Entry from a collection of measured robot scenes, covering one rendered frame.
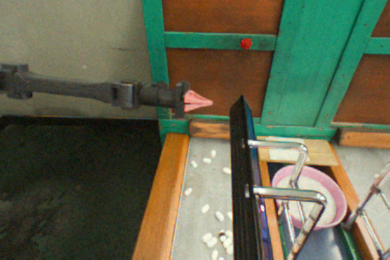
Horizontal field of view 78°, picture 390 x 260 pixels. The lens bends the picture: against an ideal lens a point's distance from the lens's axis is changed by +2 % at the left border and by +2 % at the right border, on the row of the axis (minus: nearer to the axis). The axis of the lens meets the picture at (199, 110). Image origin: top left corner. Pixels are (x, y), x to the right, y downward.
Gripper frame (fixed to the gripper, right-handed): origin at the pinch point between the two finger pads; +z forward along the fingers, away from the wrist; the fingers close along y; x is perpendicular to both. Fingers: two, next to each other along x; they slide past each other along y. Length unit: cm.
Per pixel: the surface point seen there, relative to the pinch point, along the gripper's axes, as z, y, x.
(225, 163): 6.5, 36.5, -31.8
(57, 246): -90, 114, -38
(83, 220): -84, 108, -55
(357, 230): 54, 42, -10
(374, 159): 73, 31, -45
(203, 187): -1.2, 41.4, -18.5
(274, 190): 17.6, 13.4, 17.3
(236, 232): 10.2, 21.1, 22.9
